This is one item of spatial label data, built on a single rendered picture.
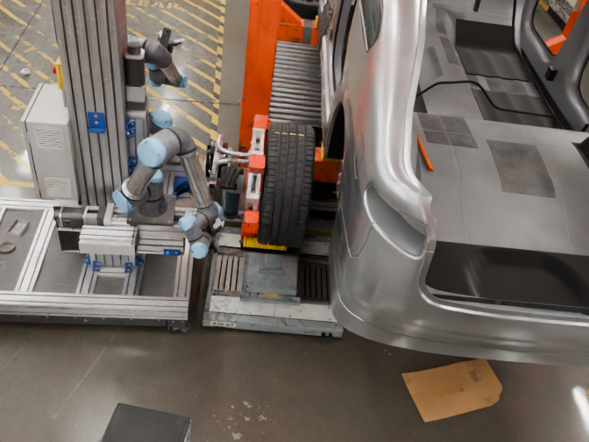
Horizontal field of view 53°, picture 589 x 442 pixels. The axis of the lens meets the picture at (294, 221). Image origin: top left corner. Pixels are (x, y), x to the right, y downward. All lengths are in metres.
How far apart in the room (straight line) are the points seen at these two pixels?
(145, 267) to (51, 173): 0.84
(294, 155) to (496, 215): 1.10
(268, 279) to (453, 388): 1.24
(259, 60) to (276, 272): 1.23
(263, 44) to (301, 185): 0.84
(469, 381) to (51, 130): 2.62
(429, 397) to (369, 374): 0.36
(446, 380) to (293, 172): 1.56
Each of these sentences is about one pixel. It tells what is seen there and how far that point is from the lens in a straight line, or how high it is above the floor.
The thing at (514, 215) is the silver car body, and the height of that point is 0.97.
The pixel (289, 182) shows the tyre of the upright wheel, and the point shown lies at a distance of 2.85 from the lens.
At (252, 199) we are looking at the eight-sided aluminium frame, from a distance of 2.89.
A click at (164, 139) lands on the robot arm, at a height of 1.41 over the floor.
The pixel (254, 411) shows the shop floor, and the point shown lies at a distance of 3.26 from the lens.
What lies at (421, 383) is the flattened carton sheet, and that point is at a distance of 3.55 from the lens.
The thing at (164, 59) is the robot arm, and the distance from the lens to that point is 3.10.
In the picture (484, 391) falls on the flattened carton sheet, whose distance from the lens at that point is 3.67.
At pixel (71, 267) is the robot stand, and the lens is 3.63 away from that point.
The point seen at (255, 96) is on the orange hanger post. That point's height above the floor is 1.09.
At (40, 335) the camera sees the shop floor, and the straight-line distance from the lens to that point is 3.62.
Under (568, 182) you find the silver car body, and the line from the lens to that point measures 3.54.
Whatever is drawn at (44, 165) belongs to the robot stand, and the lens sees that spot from 3.09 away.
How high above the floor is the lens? 2.84
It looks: 42 degrees down
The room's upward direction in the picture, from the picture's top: 10 degrees clockwise
